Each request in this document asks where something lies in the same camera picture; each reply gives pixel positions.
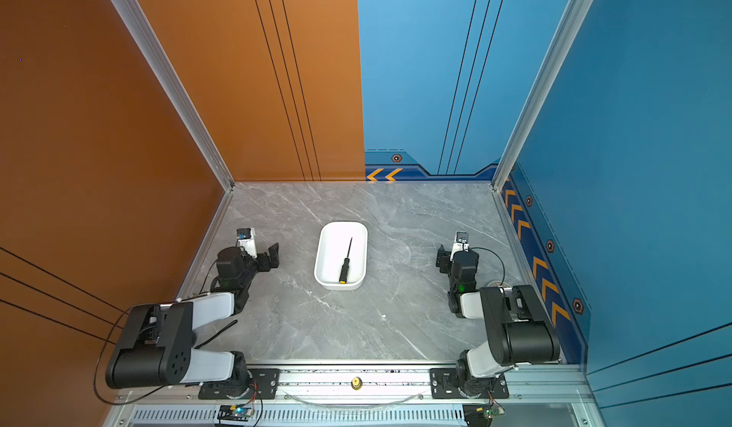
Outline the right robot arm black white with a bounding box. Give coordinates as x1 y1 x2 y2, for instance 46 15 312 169
436 241 562 398

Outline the black yellow screwdriver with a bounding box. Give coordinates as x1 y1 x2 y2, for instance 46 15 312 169
339 238 353 284

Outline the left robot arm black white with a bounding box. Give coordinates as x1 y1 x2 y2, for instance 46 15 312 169
105 243 279 400

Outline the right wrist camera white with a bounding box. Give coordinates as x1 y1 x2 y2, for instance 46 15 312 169
450 232 469 259

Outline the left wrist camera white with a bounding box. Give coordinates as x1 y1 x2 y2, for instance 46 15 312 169
236 228 257 258

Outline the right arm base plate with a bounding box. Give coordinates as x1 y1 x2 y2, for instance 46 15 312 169
429 368 510 400

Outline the right aluminium corner post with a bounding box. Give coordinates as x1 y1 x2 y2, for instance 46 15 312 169
492 0 594 193

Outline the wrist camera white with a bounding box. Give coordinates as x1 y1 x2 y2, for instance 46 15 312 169
236 228 257 258
450 232 469 259

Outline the right circuit board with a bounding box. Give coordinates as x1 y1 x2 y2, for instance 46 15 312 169
462 404 505 427

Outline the left green circuit board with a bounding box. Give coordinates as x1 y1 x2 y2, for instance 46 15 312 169
215 404 257 426

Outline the white plastic bin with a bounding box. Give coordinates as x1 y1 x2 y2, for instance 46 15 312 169
314 221 368 291

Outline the left aluminium corner post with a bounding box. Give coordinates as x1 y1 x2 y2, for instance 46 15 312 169
110 0 234 192

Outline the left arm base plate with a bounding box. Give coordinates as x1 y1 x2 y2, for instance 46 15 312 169
197 368 280 402

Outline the aluminium front rail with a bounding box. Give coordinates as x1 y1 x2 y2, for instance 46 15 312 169
105 361 604 426

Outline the aluminium corner post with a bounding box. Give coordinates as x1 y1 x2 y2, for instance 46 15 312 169
110 0 234 192
492 0 594 193

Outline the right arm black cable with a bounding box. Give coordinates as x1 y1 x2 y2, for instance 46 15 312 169
473 246 507 288

